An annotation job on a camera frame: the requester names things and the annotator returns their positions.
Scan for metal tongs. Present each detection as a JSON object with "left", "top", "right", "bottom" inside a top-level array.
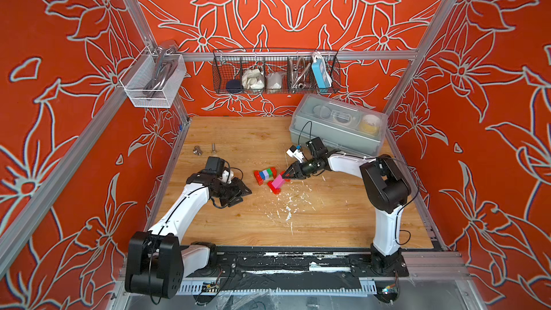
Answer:
[{"left": 143, "top": 41, "right": 178, "bottom": 98}]

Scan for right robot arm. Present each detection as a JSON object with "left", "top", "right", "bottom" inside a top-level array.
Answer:
[{"left": 281, "top": 138, "right": 411, "bottom": 268}]

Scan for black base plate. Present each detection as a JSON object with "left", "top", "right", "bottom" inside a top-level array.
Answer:
[{"left": 191, "top": 246, "right": 410, "bottom": 278}]

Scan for pink lego brick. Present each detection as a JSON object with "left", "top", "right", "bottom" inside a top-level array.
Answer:
[
  {"left": 271, "top": 179, "right": 285, "bottom": 192},
  {"left": 273, "top": 175, "right": 286, "bottom": 188}
]

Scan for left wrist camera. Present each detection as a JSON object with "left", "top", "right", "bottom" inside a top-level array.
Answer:
[{"left": 220, "top": 169, "right": 235, "bottom": 185}]

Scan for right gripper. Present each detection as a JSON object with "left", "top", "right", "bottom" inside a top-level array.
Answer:
[{"left": 280, "top": 158, "right": 319, "bottom": 181}]

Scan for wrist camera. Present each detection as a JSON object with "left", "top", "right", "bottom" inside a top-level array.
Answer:
[
  {"left": 286, "top": 145, "right": 305, "bottom": 163},
  {"left": 220, "top": 169, "right": 235, "bottom": 185}
]

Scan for long red lego brick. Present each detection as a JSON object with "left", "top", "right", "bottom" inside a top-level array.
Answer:
[{"left": 268, "top": 180, "right": 282, "bottom": 195}]

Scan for clear plastic storage box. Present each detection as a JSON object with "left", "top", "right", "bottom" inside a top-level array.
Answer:
[{"left": 289, "top": 94, "right": 387, "bottom": 156}]

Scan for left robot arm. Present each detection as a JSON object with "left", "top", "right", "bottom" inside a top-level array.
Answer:
[{"left": 125, "top": 157, "right": 252, "bottom": 304}]

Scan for blue white box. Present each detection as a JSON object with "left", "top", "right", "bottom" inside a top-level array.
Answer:
[{"left": 311, "top": 52, "right": 332, "bottom": 93}]

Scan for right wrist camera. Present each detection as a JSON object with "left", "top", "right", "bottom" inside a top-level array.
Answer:
[{"left": 286, "top": 145, "right": 305, "bottom": 163}]

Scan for white crumpled cloth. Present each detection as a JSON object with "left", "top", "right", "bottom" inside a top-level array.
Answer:
[{"left": 241, "top": 68, "right": 265, "bottom": 92}]

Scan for dark blue round object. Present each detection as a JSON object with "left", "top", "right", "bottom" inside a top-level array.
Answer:
[{"left": 225, "top": 79, "right": 243, "bottom": 94}]

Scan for black wire basket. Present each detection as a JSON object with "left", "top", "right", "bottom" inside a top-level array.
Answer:
[{"left": 212, "top": 48, "right": 342, "bottom": 95}]

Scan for yellow tape roll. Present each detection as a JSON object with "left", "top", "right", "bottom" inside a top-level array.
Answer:
[{"left": 359, "top": 114, "right": 382, "bottom": 136}]

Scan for clear plastic wall bin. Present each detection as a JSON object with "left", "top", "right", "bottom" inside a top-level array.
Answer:
[{"left": 121, "top": 40, "right": 187, "bottom": 109}]

